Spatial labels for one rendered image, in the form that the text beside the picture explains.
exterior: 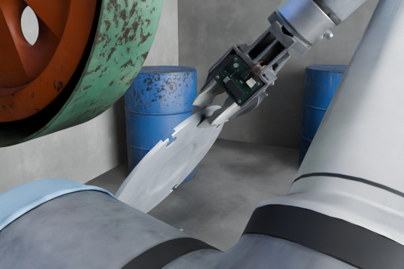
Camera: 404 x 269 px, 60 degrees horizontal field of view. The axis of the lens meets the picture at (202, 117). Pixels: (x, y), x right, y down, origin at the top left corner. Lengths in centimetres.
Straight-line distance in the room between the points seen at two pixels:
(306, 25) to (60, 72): 49
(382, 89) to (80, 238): 15
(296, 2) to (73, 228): 38
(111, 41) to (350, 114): 54
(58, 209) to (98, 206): 2
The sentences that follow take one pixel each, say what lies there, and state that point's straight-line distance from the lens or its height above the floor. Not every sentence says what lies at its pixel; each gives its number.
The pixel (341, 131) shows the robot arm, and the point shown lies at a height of 114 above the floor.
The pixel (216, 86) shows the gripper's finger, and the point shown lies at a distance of 55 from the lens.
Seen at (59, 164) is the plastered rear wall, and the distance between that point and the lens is 275.
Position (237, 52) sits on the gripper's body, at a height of 115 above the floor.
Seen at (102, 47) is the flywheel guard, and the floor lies 115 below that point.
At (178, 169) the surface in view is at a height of 91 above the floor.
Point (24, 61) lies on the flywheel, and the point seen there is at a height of 111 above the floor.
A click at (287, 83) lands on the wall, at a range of 359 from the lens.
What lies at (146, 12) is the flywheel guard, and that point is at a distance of 72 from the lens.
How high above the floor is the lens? 118
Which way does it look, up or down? 14 degrees down
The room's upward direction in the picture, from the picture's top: straight up
